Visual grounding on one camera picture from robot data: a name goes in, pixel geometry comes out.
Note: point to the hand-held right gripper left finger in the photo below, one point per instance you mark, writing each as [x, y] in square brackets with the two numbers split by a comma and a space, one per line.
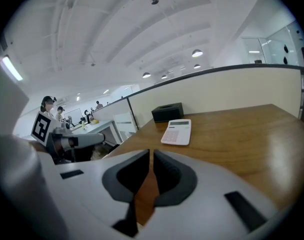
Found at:
[92, 196]

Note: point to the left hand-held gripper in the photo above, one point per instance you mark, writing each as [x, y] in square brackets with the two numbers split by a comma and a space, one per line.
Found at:
[43, 130]

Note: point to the grey ceiling sprinkler fixture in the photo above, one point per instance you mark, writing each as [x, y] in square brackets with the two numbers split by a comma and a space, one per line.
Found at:
[155, 1]

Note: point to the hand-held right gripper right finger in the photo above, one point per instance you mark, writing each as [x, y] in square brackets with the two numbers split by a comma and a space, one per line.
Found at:
[204, 204]

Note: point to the dome ceiling lamp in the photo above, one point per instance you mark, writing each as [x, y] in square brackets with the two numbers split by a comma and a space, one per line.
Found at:
[146, 75]
[197, 53]
[197, 66]
[164, 77]

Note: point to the brown wooden table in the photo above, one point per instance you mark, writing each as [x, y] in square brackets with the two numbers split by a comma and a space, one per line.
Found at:
[242, 139]

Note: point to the white shelf unit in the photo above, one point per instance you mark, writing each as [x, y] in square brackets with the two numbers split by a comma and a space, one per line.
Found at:
[124, 124]

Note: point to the black tissue box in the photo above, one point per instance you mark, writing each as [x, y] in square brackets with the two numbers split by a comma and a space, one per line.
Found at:
[167, 114]

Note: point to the whiteboard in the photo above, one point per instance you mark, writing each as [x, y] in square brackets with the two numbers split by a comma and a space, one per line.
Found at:
[75, 114]

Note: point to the green cup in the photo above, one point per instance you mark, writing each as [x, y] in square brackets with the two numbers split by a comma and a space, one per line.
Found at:
[83, 125]

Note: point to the long tube ceiling light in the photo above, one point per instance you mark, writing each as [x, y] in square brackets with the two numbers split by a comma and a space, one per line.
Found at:
[11, 68]

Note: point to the cream partition panel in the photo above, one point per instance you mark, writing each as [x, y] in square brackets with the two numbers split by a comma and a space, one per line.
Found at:
[217, 91]

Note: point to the white calculator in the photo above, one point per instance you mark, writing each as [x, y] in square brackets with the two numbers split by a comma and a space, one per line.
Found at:
[177, 134]

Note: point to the yellow fruit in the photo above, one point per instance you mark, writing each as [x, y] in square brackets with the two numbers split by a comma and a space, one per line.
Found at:
[95, 121]

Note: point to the light blue table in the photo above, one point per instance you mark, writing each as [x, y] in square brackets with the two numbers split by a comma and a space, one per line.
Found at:
[97, 127]

